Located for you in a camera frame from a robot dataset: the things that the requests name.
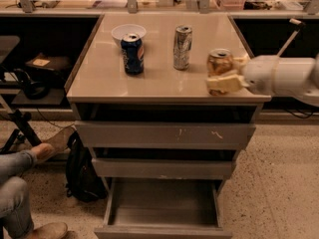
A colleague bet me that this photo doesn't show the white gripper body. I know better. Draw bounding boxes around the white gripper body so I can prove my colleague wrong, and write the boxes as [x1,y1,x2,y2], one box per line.
[242,56,279,95]

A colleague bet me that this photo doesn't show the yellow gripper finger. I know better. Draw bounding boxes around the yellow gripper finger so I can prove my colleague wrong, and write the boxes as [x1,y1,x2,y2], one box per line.
[233,55,250,72]
[206,71,248,94]

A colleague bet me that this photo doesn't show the orange soda can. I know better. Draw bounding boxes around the orange soda can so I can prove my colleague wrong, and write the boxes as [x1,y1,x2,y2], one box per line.
[206,49,233,96]

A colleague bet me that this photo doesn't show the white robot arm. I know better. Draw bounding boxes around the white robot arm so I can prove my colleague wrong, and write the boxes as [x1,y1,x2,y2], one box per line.
[206,56,319,107]

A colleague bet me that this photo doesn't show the silver tall can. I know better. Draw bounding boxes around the silver tall can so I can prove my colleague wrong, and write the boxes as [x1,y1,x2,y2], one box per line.
[173,25,192,71]

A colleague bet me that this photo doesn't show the grey drawer cabinet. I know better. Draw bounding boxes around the grey drawer cabinet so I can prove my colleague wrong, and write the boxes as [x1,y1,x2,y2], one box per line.
[68,12,268,239]

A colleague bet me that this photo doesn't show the blue Pepsi can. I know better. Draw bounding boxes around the blue Pepsi can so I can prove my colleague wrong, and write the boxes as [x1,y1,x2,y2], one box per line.
[121,33,144,75]

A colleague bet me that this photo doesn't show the top drawer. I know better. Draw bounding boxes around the top drawer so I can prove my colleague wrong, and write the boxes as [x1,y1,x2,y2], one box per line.
[76,106,256,149]

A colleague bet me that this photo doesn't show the drawer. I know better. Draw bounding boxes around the drawer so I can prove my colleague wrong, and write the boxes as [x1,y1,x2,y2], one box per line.
[76,106,256,149]
[95,178,232,239]
[91,147,236,180]

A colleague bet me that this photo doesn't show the middle drawer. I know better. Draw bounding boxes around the middle drawer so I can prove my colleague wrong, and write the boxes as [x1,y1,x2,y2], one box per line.
[91,147,236,180]

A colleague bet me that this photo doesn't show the bottom drawer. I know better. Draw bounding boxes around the bottom drawer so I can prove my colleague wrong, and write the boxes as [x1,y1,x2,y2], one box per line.
[95,178,232,239]

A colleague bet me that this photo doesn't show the white stick with tip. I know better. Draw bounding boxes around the white stick with tip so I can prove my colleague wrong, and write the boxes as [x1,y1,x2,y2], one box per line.
[277,18,305,57]

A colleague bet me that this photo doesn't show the white bowl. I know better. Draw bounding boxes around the white bowl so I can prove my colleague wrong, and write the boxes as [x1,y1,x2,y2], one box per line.
[111,24,147,47]

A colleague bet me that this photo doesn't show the dark box with label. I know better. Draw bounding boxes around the dark box with label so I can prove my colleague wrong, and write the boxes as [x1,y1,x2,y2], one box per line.
[25,53,73,80]

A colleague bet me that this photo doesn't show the black backpack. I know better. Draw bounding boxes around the black backpack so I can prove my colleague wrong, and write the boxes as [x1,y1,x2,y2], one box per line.
[66,131,107,202]

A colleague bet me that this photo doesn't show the tan shoe upper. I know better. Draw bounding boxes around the tan shoe upper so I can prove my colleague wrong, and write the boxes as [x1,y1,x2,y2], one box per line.
[31,126,75,155]

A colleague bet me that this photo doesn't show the tan shoe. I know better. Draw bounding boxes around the tan shoe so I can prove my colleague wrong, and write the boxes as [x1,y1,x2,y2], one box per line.
[31,126,75,155]
[23,222,68,239]

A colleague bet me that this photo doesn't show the black headphones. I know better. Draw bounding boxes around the black headphones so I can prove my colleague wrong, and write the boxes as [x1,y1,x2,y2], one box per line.
[14,69,50,100]

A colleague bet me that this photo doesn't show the black tripod stand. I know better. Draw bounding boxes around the black tripod stand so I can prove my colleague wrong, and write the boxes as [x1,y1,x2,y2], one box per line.
[0,96,41,154]

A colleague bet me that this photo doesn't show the tan shoe lower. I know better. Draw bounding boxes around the tan shoe lower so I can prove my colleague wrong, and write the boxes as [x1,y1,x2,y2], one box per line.
[23,222,68,239]

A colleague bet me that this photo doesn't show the person's leg in jeans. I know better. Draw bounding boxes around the person's leg in jeans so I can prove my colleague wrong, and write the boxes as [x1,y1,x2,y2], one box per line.
[0,150,37,239]

